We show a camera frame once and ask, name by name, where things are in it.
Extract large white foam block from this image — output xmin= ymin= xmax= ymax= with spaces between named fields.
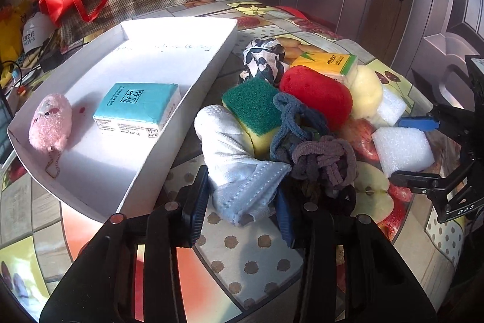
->
xmin=371 ymin=126 xmax=435 ymax=178

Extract blue-grey hair ties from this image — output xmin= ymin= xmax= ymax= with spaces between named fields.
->
xmin=270 ymin=93 xmax=331 ymax=161

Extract yellow bag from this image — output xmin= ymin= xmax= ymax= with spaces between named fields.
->
xmin=0 ymin=0 xmax=31 ymax=61

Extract white helmet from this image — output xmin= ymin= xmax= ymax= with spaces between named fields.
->
xmin=22 ymin=11 xmax=59 ymax=53

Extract blue face mask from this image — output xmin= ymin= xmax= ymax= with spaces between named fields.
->
xmin=212 ymin=160 xmax=292 ymax=227

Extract green and yellow sponge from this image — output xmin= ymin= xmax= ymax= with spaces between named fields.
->
xmin=222 ymin=77 xmax=282 ymax=161

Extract white cardboard box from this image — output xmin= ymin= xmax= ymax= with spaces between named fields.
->
xmin=7 ymin=17 xmax=239 ymax=223

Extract small white foam block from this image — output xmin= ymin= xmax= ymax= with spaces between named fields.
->
xmin=376 ymin=85 xmax=407 ymax=127

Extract black and white patterned cloth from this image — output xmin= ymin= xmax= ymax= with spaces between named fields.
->
xmin=238 ymin=38 xmax=290 ymax=85

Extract purple-grey hair ties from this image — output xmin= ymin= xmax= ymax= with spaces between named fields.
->
xmin=290 ymin=137 xmax=359 ymax=199

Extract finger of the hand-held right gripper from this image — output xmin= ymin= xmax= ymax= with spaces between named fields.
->
xmin=397 ymin=104 xmax=479 ymax=157
xmin=389 ymin=153 xmax=475 ymax=212

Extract teal tissue pack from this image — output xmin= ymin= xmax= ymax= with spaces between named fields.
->
xmin=93 ymin=82 xmax=181 ymax=138

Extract pink plush toy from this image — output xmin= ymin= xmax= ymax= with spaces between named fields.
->
xmin=29 ymin=93 xmax=72 ymax=178

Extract red plush apple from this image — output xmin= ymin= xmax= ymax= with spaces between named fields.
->
xmin=280 ymin=66 xmax=353 ymax=130

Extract yellow tissue pack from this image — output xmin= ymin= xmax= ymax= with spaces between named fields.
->
xmin=290 ymin=52 xmax=358 ymax=85

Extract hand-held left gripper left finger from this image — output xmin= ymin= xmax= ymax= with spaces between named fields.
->
xmin=40 ymin=166 xmax=210 ymax=323

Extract pale yellow sponge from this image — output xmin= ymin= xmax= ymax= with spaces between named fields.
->
xmin=348 ymin=65 xmax=384 ymax=119

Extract white glove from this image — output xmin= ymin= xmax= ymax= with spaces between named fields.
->
xmin=194 ymin=105 xmax=282 ymax=191

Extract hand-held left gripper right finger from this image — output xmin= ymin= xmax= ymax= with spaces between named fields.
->
xmin=274 ymin=190 xmax=439 ymax=323

